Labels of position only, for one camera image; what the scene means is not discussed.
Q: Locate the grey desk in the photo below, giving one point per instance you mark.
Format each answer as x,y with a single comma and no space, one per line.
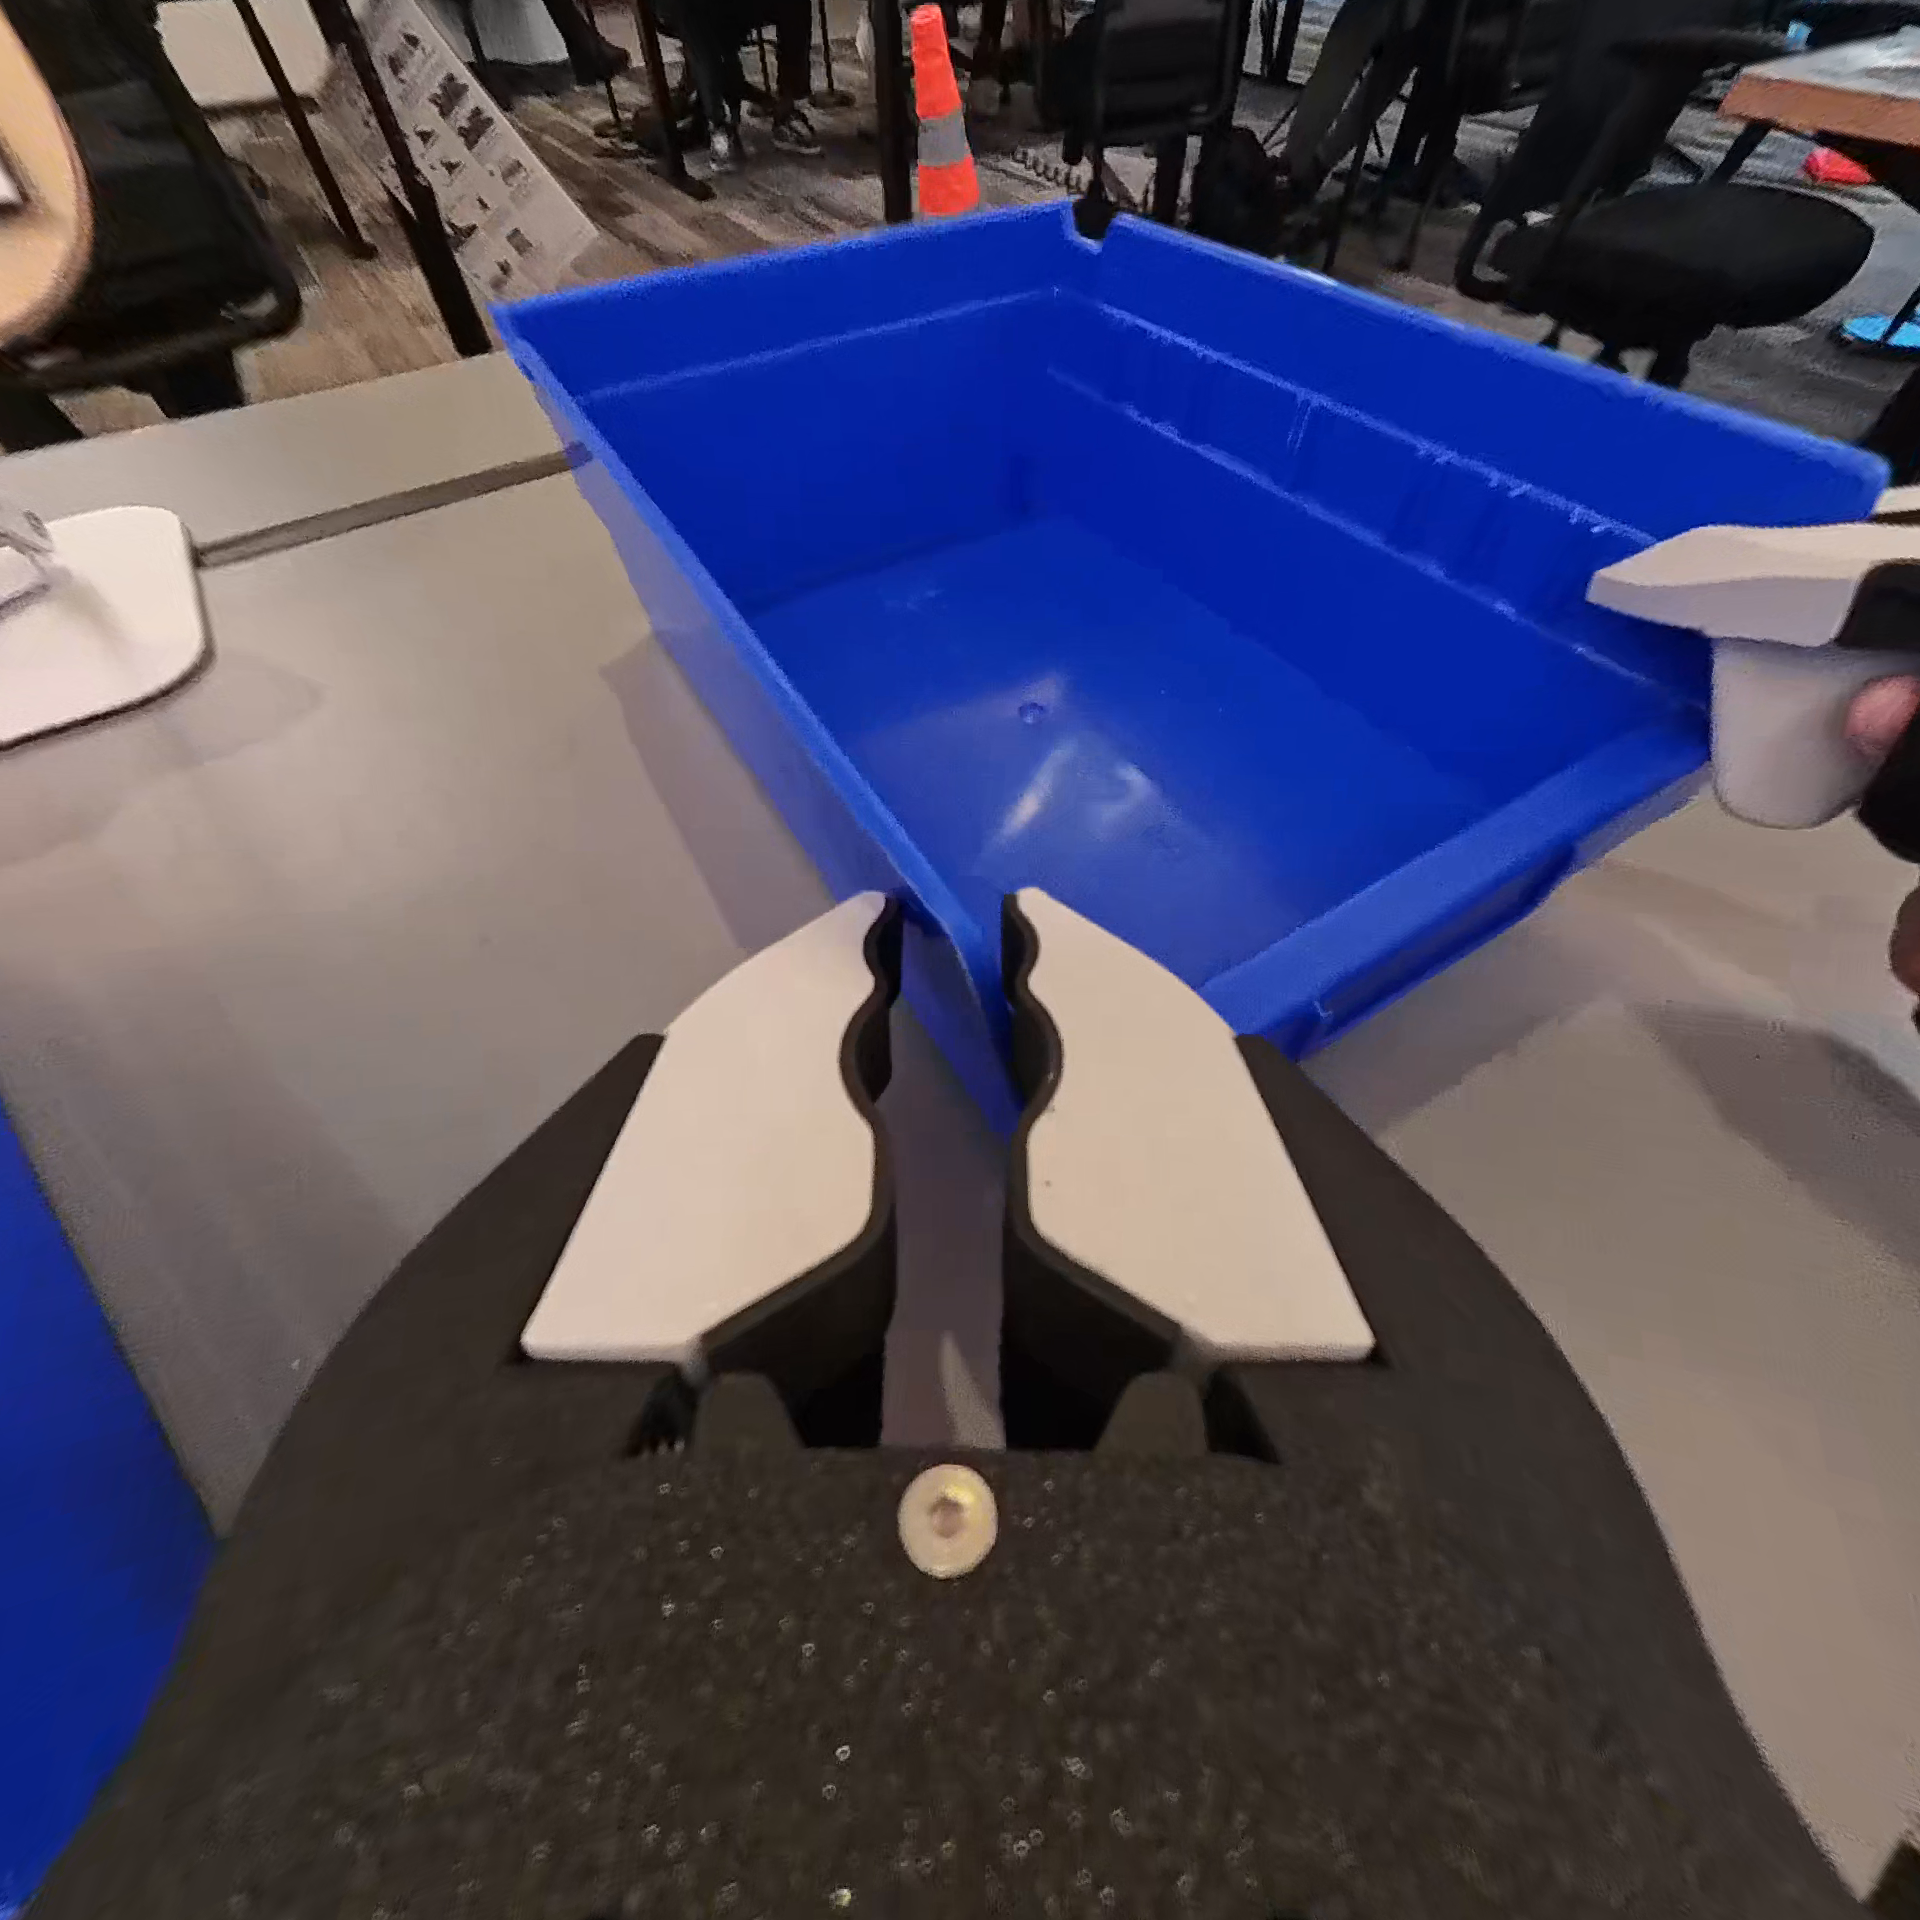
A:
450,840

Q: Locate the wooden table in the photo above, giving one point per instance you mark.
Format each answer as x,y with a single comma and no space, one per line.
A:
1830,90

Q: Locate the black metal frame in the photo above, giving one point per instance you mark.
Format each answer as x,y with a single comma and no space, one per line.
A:
434,254

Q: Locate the wooden board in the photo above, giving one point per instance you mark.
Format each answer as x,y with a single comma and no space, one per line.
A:
44,241

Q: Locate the white picture poster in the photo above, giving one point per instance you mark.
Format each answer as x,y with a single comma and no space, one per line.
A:
481,165

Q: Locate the black pole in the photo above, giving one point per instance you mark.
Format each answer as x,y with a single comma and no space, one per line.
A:
895,105

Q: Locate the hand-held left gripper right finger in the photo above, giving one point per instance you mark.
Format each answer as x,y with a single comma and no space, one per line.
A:
1184,1170

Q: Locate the blue plastic bin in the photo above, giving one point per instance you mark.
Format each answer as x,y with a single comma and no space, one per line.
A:
1124,720
74,1424

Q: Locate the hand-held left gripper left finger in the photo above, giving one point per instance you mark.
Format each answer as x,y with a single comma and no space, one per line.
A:
720,1170

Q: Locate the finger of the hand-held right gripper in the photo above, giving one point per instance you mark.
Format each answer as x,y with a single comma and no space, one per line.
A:
1724,585

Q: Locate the orange traffic cone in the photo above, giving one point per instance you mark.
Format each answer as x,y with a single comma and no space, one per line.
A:
945,134

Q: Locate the black office chair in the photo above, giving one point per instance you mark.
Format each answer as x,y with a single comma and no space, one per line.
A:
1694,249
164,225
1140,74

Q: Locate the person's right hand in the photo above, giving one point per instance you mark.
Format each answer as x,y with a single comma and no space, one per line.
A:
1892,720

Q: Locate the black backpack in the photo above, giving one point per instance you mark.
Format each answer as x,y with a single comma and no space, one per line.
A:
1239,195

